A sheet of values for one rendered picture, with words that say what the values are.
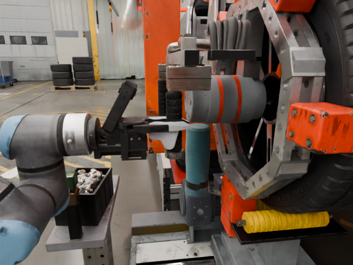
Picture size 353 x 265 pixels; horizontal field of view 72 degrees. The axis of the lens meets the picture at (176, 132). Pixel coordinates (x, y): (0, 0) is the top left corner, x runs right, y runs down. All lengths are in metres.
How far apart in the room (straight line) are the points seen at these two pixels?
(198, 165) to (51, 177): 0.48
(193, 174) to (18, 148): 0.55
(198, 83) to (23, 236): 0.40
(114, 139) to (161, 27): 0.70
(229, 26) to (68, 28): 13.46
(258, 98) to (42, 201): 0.56
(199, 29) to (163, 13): 2.10
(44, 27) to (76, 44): 2.67
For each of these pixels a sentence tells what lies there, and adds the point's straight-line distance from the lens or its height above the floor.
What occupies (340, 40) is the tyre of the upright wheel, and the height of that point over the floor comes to 0.99.
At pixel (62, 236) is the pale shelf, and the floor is 0.45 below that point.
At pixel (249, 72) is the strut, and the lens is 0.72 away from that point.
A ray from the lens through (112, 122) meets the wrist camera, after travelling 0.51.
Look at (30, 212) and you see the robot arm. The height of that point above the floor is 0.72.
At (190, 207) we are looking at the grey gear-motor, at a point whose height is 0.34.
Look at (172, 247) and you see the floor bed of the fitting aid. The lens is 1.32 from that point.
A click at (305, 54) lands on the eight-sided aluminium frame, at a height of 0.97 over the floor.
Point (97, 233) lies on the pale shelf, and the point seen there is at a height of 0.45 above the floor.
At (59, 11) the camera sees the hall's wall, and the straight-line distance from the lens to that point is 14.01.
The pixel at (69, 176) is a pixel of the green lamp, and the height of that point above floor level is 0.66.
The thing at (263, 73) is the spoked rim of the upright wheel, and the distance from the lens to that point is 0.83.
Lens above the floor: 0.96
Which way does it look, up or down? 16 degrees down
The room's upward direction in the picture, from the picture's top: straight up
